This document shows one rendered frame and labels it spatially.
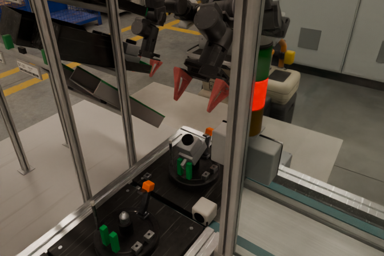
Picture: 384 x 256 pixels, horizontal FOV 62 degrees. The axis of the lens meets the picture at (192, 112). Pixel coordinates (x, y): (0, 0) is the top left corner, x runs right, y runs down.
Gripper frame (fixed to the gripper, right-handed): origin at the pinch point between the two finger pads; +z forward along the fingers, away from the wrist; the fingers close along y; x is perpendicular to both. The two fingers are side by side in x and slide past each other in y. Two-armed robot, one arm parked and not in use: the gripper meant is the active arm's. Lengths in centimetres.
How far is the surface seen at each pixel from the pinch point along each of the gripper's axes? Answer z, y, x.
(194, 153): 11.0, 2.4, 6.5
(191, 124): 2, -24, 46
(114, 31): -7.5, -18.5, -14.2
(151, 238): 30.3, 6.6, -4.3
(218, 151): 8.5, 15.2, -9.9
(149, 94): -5, -55, 52
